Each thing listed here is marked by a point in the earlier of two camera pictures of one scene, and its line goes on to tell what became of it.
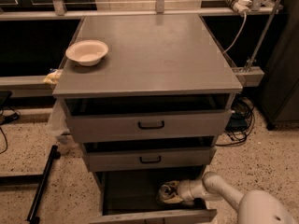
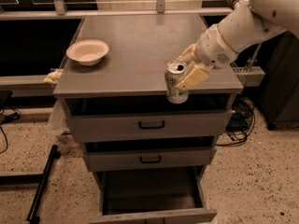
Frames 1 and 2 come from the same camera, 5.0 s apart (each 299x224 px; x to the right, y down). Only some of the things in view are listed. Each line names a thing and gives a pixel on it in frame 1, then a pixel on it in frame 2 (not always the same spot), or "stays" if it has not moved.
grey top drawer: x=149 y=118 stays
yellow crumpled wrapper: x=52 y=77 stays
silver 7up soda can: x=163 y=191 -> x=173 y=72
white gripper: x=185 y=190 -> x=212 y=49
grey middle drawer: x=138 y=153 stays
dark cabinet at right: x=278 y=98 stays
